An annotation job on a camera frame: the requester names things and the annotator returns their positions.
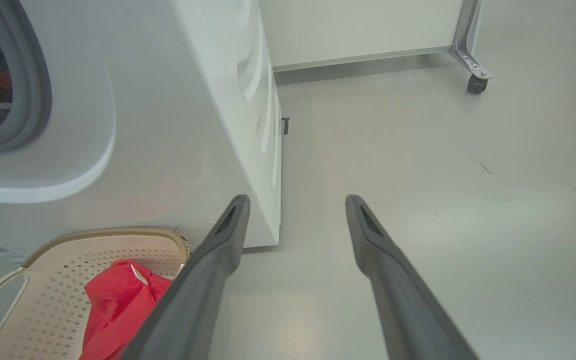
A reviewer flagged round filter cover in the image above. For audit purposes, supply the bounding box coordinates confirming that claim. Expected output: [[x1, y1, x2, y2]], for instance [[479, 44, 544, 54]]
[[174, 220, 217, 251]]

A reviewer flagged plain red garment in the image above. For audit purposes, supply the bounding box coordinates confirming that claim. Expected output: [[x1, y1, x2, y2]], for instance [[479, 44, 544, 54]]
[[79, 259, 173, 360]]

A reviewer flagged cream perforated laundry basket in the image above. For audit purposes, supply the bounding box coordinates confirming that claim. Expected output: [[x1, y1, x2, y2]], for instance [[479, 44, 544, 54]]
[[0, 226, 191, 360]]

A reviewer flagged grey rubber door gasket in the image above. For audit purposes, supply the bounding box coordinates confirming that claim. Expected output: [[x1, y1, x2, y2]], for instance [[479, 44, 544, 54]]
[[0, 0, 52, 153]]

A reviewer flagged black caster wheel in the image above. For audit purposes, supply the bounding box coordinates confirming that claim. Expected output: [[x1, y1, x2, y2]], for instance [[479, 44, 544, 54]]
[[467, 75, 489, 94]]

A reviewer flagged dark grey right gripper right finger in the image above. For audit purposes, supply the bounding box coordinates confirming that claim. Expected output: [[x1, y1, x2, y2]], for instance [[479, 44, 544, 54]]
[[345, 194, 479, 360]]

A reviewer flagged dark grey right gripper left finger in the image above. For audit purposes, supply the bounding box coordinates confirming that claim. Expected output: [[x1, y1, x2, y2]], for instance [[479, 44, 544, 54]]
[[120, 194, 251, 360]]

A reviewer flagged white front-load washing machine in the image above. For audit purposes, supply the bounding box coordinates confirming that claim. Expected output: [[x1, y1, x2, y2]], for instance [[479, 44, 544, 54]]
[[0, 0, 283, 266]]

